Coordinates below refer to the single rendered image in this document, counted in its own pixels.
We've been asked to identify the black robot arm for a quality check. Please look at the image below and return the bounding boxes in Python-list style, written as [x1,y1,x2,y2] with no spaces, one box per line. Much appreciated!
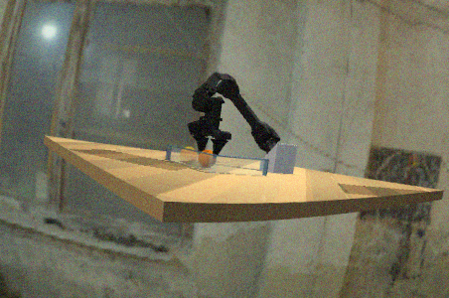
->
[188,72,281,153]

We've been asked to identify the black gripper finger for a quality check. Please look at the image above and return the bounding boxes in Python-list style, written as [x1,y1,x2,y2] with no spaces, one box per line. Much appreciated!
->
[211,139,228,155]
[192,136,209,152]

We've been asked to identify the low clear walls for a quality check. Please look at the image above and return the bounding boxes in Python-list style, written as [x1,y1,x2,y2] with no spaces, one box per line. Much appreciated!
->
[166,145,268,177]

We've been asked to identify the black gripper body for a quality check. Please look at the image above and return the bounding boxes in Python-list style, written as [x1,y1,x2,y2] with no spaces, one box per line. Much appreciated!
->
[190,113,231,140]

